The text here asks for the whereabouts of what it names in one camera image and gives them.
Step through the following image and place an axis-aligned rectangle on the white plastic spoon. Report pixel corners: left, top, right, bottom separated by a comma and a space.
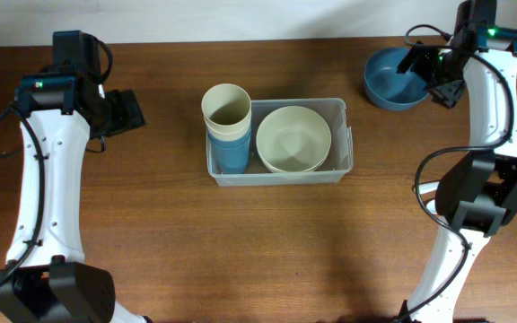
426, 199, 437, 214

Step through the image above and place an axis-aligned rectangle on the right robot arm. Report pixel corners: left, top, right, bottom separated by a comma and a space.
395, 0, 517, 322

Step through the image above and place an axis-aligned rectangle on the clear plastic container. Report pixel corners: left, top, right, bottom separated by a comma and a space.
206, 98, 354, 187

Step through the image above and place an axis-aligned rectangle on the beige cup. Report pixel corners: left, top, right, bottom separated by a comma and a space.
206, 122, 250, 144
201, 83, 251, 126

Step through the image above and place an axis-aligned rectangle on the white plastic fork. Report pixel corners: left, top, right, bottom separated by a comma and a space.
412, 181, 439, 195

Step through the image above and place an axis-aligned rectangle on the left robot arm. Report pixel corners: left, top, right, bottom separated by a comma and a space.
0, 31, 145, 322

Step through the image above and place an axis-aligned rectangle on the blue bowl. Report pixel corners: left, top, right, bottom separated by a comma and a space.
364, 48, 429, 112

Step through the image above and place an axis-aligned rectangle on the beige bowl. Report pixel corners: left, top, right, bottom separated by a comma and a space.
261, 157, 325, 173
256, 106, 332, 163

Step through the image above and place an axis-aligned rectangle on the blue cup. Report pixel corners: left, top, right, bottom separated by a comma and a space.
211, 150, 249, 174
208, 135, 250, 158

